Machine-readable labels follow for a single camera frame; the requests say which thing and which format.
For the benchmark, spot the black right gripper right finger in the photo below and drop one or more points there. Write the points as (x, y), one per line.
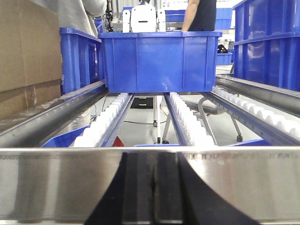
(202, 205)

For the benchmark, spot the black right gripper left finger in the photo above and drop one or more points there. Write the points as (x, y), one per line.
(109, 209)

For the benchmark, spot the brown cardboard carton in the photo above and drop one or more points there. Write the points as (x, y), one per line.
(30, 58)

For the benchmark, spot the metal roller flow shelf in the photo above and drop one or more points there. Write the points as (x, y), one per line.
(56, 184)

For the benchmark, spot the blue plastic bin centre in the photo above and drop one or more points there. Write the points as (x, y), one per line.
(159, 62)

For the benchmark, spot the blue plastic bin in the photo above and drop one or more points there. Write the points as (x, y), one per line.
(81, 59)
(159, 62)

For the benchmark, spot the blue plastic bin left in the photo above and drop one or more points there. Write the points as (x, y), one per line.
(81, 59)

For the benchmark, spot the blue stacked bins right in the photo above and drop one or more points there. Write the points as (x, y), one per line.
(267, 42)

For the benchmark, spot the person in black shirt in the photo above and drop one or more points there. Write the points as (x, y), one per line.
(200, 15)

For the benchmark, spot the white humanoid robot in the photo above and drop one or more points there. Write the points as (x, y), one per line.
(143, 18)

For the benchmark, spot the person in grey clothes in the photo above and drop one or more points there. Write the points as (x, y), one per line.
(77, 14)

